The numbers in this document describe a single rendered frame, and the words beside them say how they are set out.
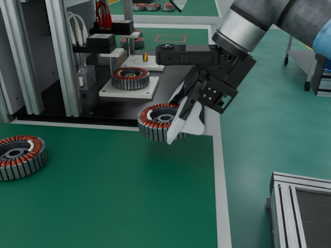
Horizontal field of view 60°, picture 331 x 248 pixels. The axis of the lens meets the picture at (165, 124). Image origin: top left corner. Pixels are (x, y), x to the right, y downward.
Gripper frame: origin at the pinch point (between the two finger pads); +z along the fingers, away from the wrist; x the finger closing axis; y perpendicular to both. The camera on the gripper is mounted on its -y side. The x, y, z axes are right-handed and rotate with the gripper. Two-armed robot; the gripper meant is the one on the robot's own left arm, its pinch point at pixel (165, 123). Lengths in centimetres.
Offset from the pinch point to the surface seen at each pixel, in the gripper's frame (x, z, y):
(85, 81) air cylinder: 27.7, 12.6, -19.6
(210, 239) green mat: -23.2, 2.0, 8.6
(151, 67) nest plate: 46.2, 4.9, -2.8
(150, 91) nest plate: 24.0, 4.5, -2.2
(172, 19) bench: 186, 5, 8
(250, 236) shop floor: 40, 51, 74
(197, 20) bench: 184, -4, 26
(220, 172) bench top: -7.8, 0.2, 12.2
